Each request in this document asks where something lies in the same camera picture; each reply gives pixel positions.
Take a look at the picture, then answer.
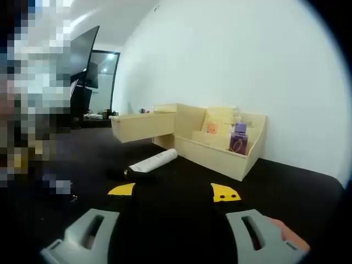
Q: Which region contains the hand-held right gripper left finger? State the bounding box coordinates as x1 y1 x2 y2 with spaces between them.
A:
40 182 138 262

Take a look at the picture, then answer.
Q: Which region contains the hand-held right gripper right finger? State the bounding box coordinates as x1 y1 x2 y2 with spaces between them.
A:
210 183 311 261

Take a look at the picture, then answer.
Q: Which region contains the black cosmetic tube bottle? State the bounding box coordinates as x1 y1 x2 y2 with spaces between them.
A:
106 166 157 183

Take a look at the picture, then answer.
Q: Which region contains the wooden desktop organizer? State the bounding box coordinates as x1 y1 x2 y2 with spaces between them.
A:
152 103 268 182

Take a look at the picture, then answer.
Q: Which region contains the purple cosmetic bottle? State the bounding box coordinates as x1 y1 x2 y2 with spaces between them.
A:
229 122 250 154

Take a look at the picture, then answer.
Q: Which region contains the white cosmetic tube bottle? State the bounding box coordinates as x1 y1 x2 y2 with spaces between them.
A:
128 148 179 174

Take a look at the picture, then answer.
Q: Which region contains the cream mesh pouch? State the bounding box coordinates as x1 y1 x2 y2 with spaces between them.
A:
205 107 235 136

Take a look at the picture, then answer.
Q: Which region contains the wooden drawer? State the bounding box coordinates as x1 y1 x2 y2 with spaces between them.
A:
152 135 177 147
109 112 177 144

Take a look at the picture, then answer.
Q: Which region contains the person's right hand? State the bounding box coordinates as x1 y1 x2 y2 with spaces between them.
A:
271 217 311 251

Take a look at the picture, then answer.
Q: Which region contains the black table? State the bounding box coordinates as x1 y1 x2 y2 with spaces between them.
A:
8 125 346 264

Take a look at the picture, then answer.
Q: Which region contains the black office desk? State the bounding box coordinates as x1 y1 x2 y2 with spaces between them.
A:
71 109 114 129

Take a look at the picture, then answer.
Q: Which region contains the black framed glass door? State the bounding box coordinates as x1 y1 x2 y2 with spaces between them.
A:
90 49 122 111

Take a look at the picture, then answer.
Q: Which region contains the small black monitor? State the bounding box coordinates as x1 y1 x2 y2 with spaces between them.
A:
85 62 100 89

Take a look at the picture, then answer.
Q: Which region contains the large black monitor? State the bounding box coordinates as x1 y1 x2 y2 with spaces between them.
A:
70 25 100 83

